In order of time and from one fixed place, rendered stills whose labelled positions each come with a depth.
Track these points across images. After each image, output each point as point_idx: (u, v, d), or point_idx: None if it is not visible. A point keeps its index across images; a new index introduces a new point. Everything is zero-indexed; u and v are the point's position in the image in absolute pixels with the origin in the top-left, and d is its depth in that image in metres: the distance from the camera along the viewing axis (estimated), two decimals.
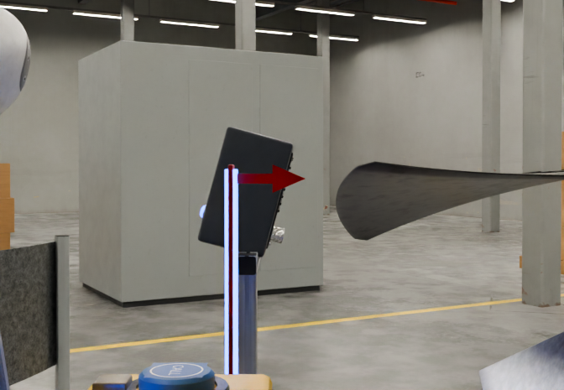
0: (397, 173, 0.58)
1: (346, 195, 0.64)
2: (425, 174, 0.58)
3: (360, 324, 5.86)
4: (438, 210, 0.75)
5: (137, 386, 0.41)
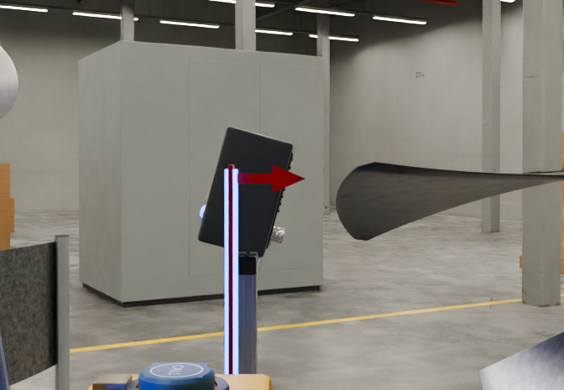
0: (397, 173, 0.58)
1: (346, 195, 0.64)
2: (425, 174, 0.58)
3: (360, 324, 5.86)
4: (438, 210, 0.75)
5: (137, 386, 0.41)
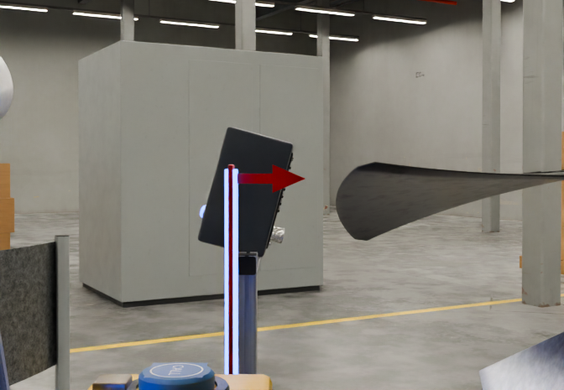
0: (397, 173, 0.58)
1: (346, 195, 0.64)
2: (425, 174, 0.58)
3: (360, 324, 5.86)
4: (438, 210, 0.75)
5: (137, 386, 0.41)
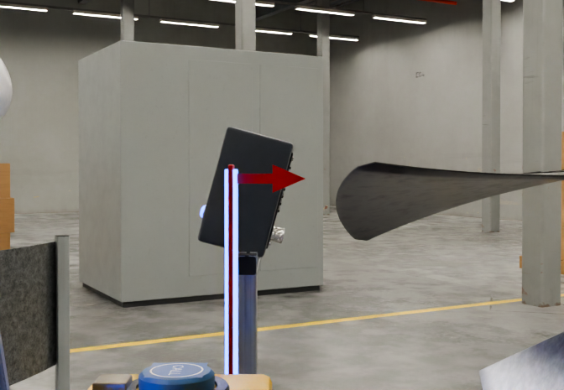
0: (397, 173, 0.58)
1: (346, 195, 0.64)
2: (425, 174, 0.58)
3: (360, 324, 5.86)
4: (438, 210, 0.75)
5: (137, 386, 0.41)
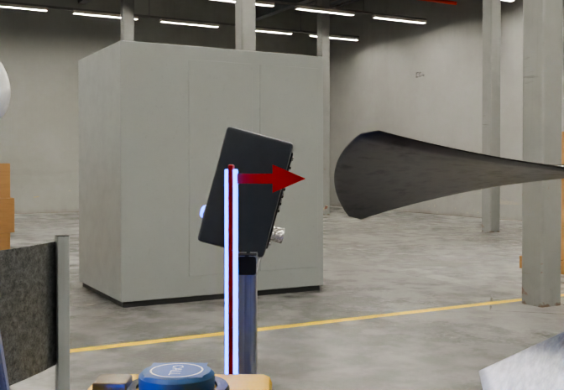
0: (399, 145, 0.58)
1: (346, 165, 0.64)
2: (426, 148, 0.58)
3: (360, 324, 5.86)
4: (435, 196, 0.75)
5: (137, 386, 0.41)
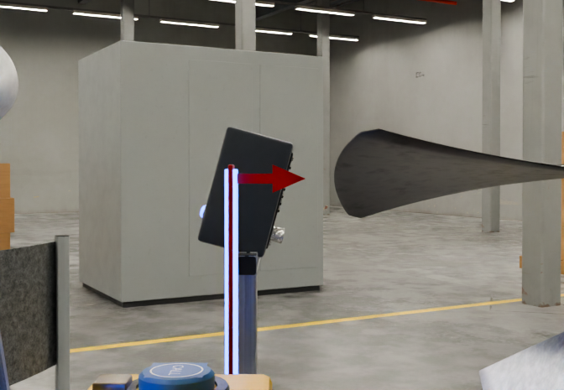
0: (399, 143, 0.58)
1: (346, 163, 0.64)
2: (426, 148, 0.58)
3: (360, 324, 5.86)
4: (435, 195, 0.75)
5: (137, 386, 0.41)
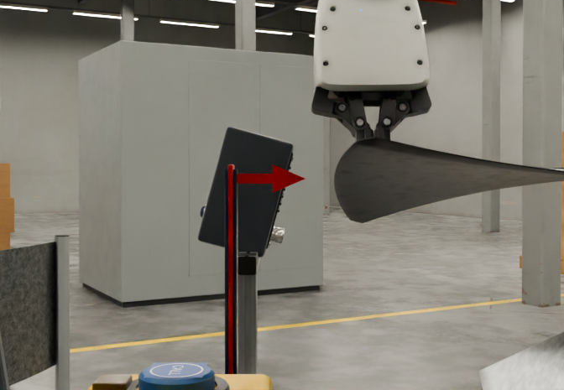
0: (396, 151, 0.58)
1: (345, 170, 0.65)
2: (424, 154, 0.58)
3: (360, 324, 5.86)
4: (436, 200, 0.75)
5: (137, 386, 0.41)
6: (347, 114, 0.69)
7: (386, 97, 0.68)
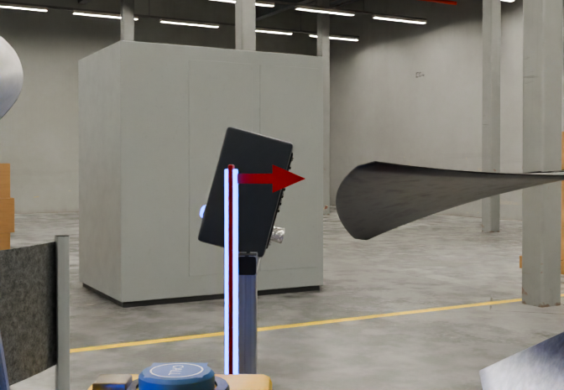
0: None
1: None
2: None
3: (360, 324, 5.86)
4: None
5: (137, 386, 0.41)
6: None
7: None
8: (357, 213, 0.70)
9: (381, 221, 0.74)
